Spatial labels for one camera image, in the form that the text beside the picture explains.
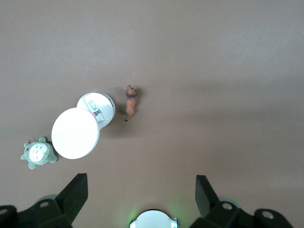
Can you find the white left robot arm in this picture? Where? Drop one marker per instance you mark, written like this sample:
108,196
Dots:
154,219

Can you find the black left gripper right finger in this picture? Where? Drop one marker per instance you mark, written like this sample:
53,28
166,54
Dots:
228,216

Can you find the white round desk lamp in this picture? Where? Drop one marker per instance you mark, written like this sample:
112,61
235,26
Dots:
74,133

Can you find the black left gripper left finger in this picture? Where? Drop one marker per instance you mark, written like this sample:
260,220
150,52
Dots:
52,211

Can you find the brown lion statue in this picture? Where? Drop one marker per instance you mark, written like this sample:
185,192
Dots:
131,103

